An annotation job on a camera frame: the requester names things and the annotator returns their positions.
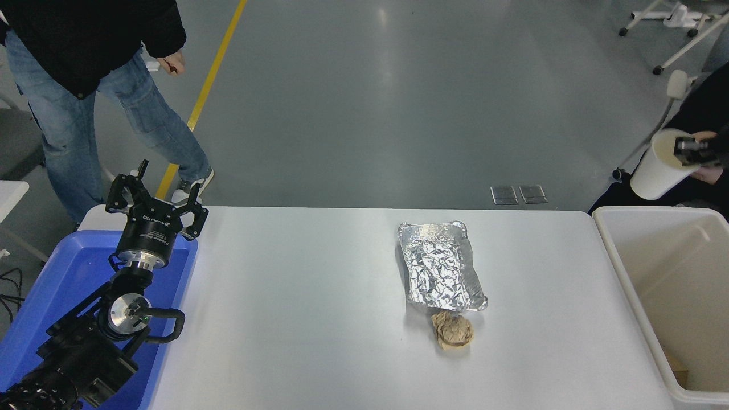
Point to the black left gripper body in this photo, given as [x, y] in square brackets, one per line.
[151, 228]

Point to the white paper cup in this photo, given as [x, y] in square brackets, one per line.
[655, 176]

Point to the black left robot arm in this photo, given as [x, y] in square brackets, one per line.
[85, 353]

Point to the person's hand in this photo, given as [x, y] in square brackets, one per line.
[172, 61]
[706, 136]
[711, 174]

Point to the person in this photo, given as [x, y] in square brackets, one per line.
[68, 85]
[706, 102]

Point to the blue plastic tray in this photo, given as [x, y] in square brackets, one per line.
[68, 267]

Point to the small white table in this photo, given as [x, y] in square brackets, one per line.
[8, 196]

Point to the grey chair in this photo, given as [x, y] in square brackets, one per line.
[17, 142]

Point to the large pale bin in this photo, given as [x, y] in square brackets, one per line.
[632, 273]

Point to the metal floor plate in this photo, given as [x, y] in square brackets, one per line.
[504, 195]
[533, 193]

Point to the crumpled foil tray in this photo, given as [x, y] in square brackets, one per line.
[441, 267]

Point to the crumpled tan paper ball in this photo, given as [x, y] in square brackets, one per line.
[453, 330]

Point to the white wheeled frame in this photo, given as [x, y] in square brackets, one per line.
[692, 37]

